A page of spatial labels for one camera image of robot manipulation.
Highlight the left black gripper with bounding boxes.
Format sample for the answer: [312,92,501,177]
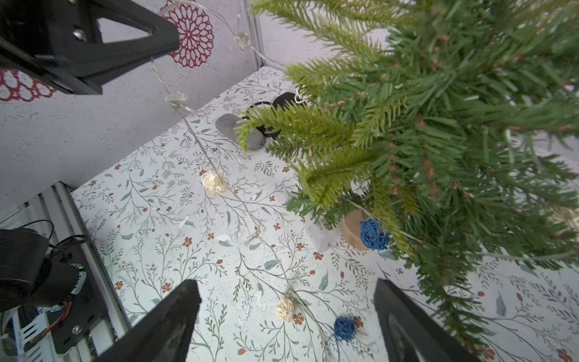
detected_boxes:
[1,1,179,95]

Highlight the string lights with rattan balls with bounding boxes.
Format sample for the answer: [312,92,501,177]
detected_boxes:
[148,0,579,362]

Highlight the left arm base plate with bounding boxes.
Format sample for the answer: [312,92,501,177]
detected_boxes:
[47,251,107,354]

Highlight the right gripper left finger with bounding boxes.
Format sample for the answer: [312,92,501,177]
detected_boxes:
[94,278,202,361]

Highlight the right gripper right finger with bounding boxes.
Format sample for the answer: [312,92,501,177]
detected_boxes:
[374,279,478,362]

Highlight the clear battery box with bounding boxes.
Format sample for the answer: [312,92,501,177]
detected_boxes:
[305,219,341,253]

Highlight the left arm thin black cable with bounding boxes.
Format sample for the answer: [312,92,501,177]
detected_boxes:
[13,219,91,336]

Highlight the small green christmas tree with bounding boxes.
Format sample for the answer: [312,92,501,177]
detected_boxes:
[250,1,578,352]

